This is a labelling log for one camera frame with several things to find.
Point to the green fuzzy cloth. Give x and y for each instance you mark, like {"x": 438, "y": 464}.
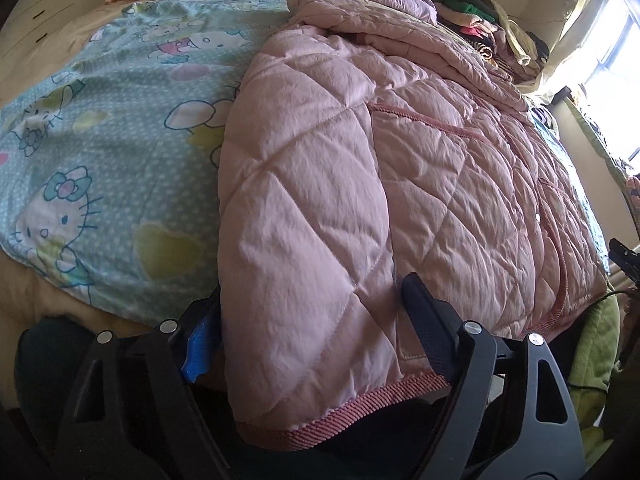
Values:
{"x": 597, "y": 350}

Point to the pink quilted jacket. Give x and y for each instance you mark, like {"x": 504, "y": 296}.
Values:
{"x": 325, "y": 160}

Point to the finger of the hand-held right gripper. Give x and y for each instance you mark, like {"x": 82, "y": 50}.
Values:
{"x": 625, "y": 256}

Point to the cream curtain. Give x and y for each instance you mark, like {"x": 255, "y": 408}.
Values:
{"x": 565, "y": 20}

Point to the window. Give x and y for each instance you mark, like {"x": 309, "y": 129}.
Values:
{"x": 615, "y": 60}

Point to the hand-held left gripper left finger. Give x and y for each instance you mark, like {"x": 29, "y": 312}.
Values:
{"x": 200, "y": 345}

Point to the blue cartoon print blanket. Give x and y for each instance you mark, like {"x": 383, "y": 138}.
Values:
{"x": 125, "y": 110}

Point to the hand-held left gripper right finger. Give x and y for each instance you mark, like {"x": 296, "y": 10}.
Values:
{"x": 430, "y": 330}

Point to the dark blue clothing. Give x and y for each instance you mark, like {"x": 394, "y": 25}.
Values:
{"x": 45, "y": 360}

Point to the pile of mixed clothes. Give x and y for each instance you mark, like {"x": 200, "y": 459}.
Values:
{"x": 475, "y": 10}

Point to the bed with beige sheet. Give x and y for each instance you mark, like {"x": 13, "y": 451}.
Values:
{"x": 50, "y": 25}

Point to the green windowsill cover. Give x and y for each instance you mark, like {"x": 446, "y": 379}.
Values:
{"x": 595, "y": 130}

